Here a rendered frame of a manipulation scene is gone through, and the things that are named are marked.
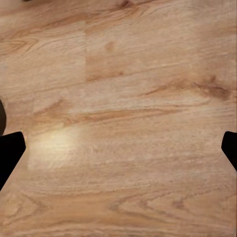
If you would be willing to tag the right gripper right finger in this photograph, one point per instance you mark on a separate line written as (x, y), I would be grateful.
(229, 147)

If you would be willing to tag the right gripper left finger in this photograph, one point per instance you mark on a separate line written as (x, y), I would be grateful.
(12, 147)

